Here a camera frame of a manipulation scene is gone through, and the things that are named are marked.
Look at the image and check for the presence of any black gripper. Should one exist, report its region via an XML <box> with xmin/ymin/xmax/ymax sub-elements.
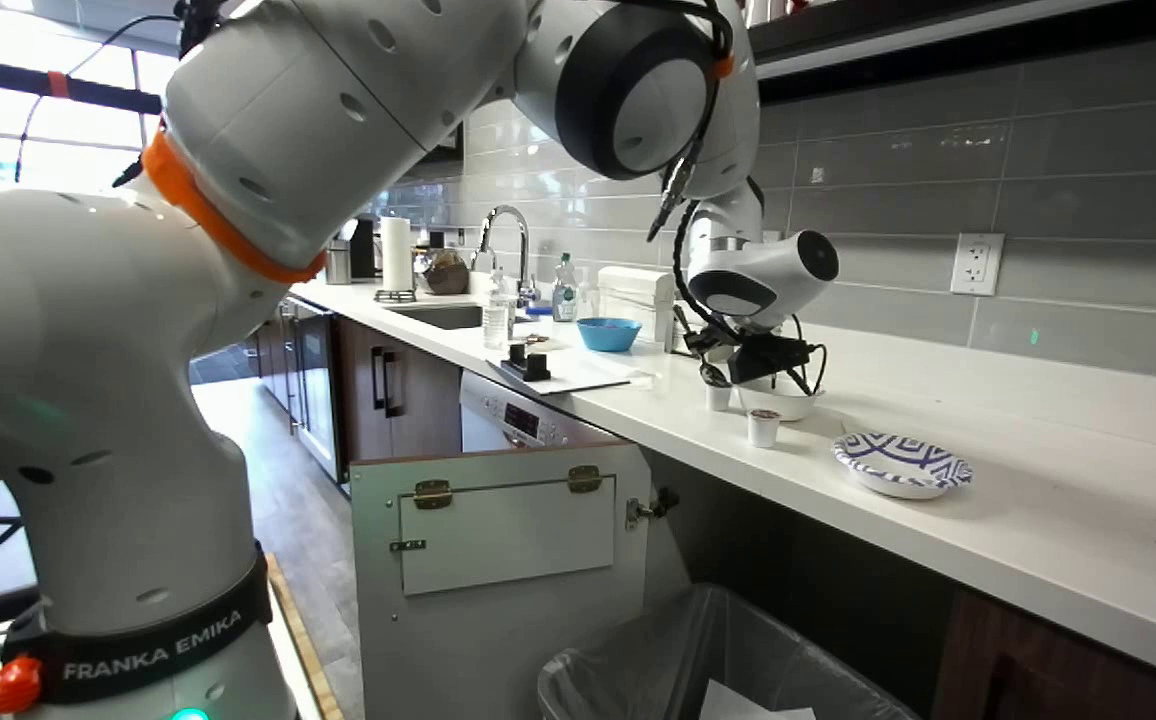
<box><xmin>698</xmin><ymin>328</ymin><xmax>810</xmax><ymax>394</ymax></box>

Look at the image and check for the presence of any white shallow bowl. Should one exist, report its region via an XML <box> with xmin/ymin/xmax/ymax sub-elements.
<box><xmin>731</xmin><ymin>384</ymin><xmax>820</xmax><ymax>429</ymax></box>

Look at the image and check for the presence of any blue bowl with candies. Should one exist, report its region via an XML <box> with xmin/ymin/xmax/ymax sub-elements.
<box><xmin>573</xmin><ymin>312</ymin><xmax>644</xmax><ymax>357</ymax></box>

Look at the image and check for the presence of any blue patterned paper bowl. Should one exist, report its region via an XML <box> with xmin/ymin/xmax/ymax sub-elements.
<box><xmin>831</xmin><ymin>429</ymin><xmax>976</xmax><ymax>505</ymax></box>

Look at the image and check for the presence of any brown coffee jar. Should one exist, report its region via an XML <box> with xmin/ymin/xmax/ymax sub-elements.
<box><xmin>412</xmin><ymin>226</ymin><xmax>472</xmax><ymax>301</ymax></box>

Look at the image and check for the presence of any dark coffee machine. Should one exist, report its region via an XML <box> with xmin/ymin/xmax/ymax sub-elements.
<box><xmin>327</xmin><ymin>212</ymin><xmax>381</xmax><ymax>289</ymax></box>

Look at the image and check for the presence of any large white napkin stack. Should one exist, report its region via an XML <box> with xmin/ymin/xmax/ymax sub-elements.
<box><xmin>591</xmin><ymin>264</ymin><xmax>675</xmax><ymax>352</ymax></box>

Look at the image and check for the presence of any white flat sheet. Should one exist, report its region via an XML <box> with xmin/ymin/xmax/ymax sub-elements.
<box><xmin>486</xmin><ymin>346</ymin><xmax>635</xmax><ymax>401</ymax></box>

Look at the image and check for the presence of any dish soap bottle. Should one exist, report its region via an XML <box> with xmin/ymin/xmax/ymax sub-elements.
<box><xmin>547</xmin><ymin>251</ymin><xmax>581</xmax><ymax>328</ymax></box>

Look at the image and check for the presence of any black plastic holder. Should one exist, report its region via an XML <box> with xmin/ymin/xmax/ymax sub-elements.
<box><xmin>501</xmin><ymin>337</ymin><xmax>558</xmax><ymax>386</ymax></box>

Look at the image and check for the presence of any chrome gooseneck faucet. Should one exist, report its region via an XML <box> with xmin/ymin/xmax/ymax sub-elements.
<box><xmin>472</xmin><ymin>198</ymin><xmax>538</xmax><ymax>305</ymax></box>

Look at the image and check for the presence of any clear water bottle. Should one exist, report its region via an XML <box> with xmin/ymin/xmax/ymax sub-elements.
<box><xmin>479</xmin><ymin>260</ymin><xmax>519</xmax><ymax>357</ymax></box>

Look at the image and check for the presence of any built-in dishwasher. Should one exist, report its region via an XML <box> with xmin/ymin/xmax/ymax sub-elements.
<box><xmin>456</xmin><ymin>367</ymin><xmax>611</xmax><ymax>454</ymax></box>

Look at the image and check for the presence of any kitchen sink basin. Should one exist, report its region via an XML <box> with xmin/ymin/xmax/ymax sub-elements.
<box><xmin>385</xmin><ymin>301</ymin><xmax>487</xmax><ymax>337</ymax></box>

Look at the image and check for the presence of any grey trash bin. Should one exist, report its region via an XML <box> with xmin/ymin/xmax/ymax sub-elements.
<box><xmin>532</xmin><ymin>579</ymin><xmax>922</xmax><ymax>720</ymax></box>

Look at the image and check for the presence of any white paper in bin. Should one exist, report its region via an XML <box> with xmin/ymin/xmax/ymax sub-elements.
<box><xmin>691</xmin><ymin>674</ymin><xmax>793</xmax><ymax>720</ymax></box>

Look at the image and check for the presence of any white paper towel roll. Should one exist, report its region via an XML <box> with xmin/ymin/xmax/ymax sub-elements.
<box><xmin>378</xmin><ymin>212</ymin><xmax>421</xmax><ymax>305</ymax></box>

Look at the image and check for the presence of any open under-counter cabinet door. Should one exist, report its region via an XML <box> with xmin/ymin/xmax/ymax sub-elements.
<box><xmin>349</xmin><ymin>440</ymin><xmax>659</xmax><ymax>720</ymax></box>

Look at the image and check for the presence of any brown base cabinet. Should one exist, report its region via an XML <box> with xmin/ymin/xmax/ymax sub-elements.
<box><xmin>929</xmin><ymin>585</ymin><xmax>1156</xmax><ymax>720</ymax></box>

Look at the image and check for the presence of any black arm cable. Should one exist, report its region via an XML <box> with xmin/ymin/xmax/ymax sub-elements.
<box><xmin>647</xmin><ymin>0</ymin><xmax>831</xmax><ymax>405</ymax></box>

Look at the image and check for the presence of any white wall outlet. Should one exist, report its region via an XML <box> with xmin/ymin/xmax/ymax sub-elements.
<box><xmin>945</xmin><ymin>233</ymin><xmax>1010</xmax><ymax>301</ymax></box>

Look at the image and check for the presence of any dark base cabinet with handle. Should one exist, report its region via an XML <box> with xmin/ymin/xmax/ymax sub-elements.
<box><xmin>331</xmin><ymin>316</ymin><xmax>468</xmax><ymax>472</ymax></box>

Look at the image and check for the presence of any dark wall shelf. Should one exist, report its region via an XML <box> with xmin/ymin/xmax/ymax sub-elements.
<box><xmin>748</xmin><ymin>0</ymin><xmax>1156</xmax><ymax>104</ymax></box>

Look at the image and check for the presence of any orange strap on arm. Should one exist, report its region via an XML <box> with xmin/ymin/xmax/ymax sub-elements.
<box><xmin>137</xmin><ymin>126</ymin><xmax>327</xmax><ymax>292</ymax></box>

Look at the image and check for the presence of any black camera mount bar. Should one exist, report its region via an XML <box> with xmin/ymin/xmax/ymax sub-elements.
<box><xmin>0</xmin><ymin>22</ymin><xmax>167</xmax><ymax>116</ymax></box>

